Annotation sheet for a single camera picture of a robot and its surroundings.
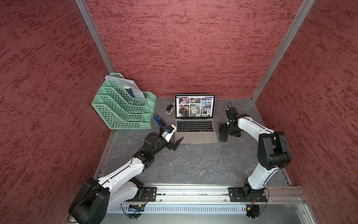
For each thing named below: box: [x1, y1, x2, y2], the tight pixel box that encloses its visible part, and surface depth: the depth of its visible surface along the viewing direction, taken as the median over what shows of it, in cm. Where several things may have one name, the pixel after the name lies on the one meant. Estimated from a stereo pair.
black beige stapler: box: [165, 101, 176, 115], surface depth 112 cm
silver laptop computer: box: [174, 94, 218, 144], surface depth 102 cm
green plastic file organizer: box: [91, 72, 157, 130], surface depth 101 cm
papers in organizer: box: [104, 75, 146, 99], surface depth 102 cm
